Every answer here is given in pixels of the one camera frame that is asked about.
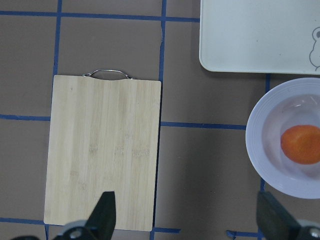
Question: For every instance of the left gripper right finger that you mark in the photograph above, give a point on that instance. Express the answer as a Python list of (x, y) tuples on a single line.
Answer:
[(273, 220)]

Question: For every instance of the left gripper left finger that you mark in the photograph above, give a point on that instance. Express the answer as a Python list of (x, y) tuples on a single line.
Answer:
[(101, 223)]

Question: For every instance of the orange fruit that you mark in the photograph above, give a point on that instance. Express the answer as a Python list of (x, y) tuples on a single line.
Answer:
[(301, 144)]

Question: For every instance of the white round plate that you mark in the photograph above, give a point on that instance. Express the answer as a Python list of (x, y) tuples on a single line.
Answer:
[(292, 103)]

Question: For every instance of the cream bear tray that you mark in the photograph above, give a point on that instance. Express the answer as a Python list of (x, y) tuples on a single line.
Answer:
[(260, 36)]

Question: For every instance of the bamboo cutting board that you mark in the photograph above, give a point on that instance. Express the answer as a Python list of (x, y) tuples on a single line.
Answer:
[(103, 137)]

